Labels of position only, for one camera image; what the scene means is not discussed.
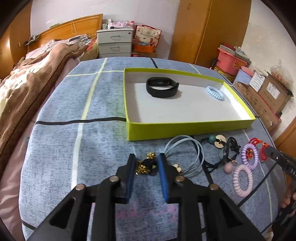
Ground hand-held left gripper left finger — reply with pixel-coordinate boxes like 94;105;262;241
28;153;137;241

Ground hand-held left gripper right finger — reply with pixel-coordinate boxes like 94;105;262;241
158;153;266;241

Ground purple spiral hair tie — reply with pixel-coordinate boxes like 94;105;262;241
241;143;259;171

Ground long flat cardboard box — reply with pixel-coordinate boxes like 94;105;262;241
235;81;281;136

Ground grey plastic drawer cabinet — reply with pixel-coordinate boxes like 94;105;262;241
97;27;134;59

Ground black hair tie gold bells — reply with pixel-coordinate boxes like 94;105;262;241
135;152;159;176

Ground red knot charm gold thread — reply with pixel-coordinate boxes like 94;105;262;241
245;137;261;161

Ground pink spiral hair tie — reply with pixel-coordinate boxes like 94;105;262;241
232;164;254;198

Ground black fitness band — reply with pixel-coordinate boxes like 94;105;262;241
146;77;179;98

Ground black strap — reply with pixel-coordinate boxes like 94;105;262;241
272;204;296;241

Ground white labelled box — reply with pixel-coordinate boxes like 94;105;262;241
249;72;266;91

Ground black hair tie pink bead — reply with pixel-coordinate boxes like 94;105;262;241
218;137;241;175

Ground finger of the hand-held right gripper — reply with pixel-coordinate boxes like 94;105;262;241
264;147;284;166

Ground pink plastic bucket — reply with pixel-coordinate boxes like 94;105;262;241
217;47;249;76

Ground clear plastic bag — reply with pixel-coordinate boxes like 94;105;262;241
270;60;289;86

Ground grey stack of trays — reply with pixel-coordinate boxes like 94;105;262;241
218;44;251;64

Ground wooden wardrobe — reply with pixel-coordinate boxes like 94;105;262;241
169;0;251;67

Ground pink bed sheet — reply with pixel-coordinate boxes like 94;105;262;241
0;39;81;241

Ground light blue box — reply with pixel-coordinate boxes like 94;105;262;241
233;68;252;86

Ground orange box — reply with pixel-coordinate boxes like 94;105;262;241
134;44;155;53

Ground brown fleece blanket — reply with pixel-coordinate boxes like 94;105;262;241
0;39;93;179

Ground wooden bed headboard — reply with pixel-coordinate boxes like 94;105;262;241
30;13;103;45

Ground large open cardboard box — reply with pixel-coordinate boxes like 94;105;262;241
258;71;294;115

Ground black hair tie green bead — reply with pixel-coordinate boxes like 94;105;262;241
201;134;232;173

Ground wooden door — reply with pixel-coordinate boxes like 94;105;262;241
0;2;33;79

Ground tan pillow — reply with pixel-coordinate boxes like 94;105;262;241
80;45;99;62

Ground grey-blue cord bracelet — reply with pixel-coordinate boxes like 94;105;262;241
165;135;205;178

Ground yellow-green cardboard box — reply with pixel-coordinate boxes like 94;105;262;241
124;68;256;141

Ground person's right hand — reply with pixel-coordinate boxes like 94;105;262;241
280;183;292;209

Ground light blue spiral hair tie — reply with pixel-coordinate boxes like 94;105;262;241
206;86;225;101

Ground red patterned gift bag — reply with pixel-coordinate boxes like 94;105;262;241
134;25;162;47

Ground yellow black patterned tin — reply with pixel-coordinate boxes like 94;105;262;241
213;65;235;81

